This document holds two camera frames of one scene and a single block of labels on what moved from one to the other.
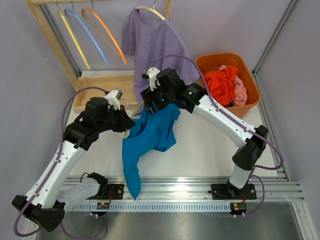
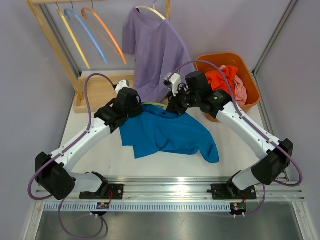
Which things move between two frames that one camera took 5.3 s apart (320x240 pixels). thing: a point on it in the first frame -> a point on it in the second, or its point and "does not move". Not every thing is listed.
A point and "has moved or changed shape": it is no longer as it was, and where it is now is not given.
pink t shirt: x=240 y=92 does not move
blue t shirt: x=155 y=130 has moved or changed shape
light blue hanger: x=68 y=11 does not move
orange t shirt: x=221 y=84 does not move
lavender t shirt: x=155 y=43 does not move
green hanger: x=126 y=131 has moved or changed shape
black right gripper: x=148 y=96 -> x=174 y=104
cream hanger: x=153 y=10 does not move
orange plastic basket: x=212 y=61 does not move
